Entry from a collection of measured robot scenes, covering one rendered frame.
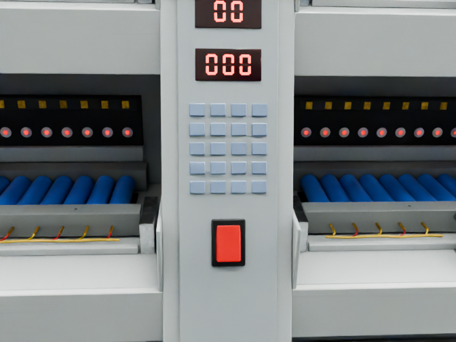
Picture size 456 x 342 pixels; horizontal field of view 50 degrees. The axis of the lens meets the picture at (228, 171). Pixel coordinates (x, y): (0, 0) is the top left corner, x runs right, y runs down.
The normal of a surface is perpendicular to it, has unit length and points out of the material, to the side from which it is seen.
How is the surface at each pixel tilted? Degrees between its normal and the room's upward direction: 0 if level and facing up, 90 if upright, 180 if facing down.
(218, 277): 90
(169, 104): 90
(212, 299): 90
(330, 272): 19
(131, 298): 109
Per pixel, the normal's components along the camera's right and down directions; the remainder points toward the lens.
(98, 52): 0.06, 0.39
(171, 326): 0.07, 0.07
